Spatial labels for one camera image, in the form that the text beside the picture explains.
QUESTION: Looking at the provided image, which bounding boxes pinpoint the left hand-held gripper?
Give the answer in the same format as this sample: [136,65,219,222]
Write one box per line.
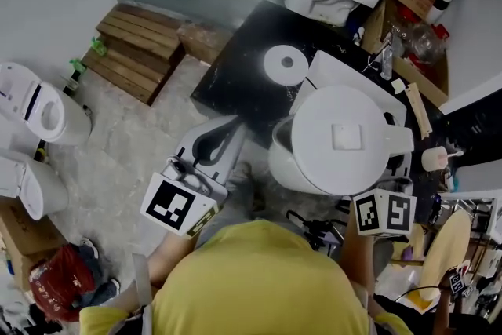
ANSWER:
[140,115,248,239]

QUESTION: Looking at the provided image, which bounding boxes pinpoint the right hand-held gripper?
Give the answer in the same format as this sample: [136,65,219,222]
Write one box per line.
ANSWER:
[352,151,417,237]

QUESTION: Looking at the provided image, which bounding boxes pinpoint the large white lidded pot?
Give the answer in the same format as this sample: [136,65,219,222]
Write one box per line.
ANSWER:
[268,84,415,197]

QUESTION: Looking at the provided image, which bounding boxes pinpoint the white round disc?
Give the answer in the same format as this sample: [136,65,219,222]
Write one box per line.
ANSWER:
[263,44,309,87]

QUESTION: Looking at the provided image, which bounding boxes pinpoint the person's left forearm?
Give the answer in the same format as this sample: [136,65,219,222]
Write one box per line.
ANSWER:
[147,229,199,289]

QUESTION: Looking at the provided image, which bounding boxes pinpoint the person's right forearm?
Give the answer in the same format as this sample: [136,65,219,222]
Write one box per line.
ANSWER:
[338,231,378,289]

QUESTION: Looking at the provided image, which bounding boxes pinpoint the cream cup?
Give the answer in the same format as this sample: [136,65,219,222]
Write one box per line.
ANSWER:
[421,146,449,173]

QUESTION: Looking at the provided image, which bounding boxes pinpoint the person's gray trousers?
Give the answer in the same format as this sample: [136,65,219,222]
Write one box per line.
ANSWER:
[195,160,346,248]

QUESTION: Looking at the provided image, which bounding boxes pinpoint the light wooden strip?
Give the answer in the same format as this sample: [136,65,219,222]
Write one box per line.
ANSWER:
[403,82,433,139]

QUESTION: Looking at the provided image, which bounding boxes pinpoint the round wooden tabletop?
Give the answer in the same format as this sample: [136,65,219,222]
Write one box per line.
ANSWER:
[418,209,471,304]

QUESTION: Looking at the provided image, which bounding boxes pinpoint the brown scuffed board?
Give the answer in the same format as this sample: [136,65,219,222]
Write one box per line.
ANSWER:
[177,22,233,64]

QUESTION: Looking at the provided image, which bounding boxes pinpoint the chrome faucet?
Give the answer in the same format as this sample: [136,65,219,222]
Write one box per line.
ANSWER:
[363,33,394,80]

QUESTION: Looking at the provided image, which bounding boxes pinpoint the white rectangular basin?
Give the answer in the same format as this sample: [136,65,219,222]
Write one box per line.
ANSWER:
[289,49,409,169]

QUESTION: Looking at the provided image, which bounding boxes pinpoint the wooden slat pallet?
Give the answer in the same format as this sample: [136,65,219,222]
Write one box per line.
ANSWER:
[81,3,186,106]

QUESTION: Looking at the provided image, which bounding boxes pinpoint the clear plastic-wrapped glassware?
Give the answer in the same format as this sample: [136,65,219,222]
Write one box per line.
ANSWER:
[407,22,447,64]

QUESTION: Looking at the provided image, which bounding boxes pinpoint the person's yellow shirt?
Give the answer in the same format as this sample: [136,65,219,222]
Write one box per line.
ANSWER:
[78,219,415,335]

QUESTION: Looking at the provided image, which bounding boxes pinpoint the open cardboard box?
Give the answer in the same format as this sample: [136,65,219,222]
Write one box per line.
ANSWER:
[360,0,450,107]

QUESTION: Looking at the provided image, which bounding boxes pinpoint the white toilet with open lid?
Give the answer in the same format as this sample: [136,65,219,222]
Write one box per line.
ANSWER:
[0,61,93,147]

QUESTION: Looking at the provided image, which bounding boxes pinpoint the red bag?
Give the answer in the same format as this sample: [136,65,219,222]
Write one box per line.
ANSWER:
[28,237,122,323]

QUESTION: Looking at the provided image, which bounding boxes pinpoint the closed cardboard box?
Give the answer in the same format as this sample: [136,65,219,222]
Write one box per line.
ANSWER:
[0,199,68,292]

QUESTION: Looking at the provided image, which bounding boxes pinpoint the black cables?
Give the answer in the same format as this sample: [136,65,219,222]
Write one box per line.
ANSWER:
[286,209,347,257]

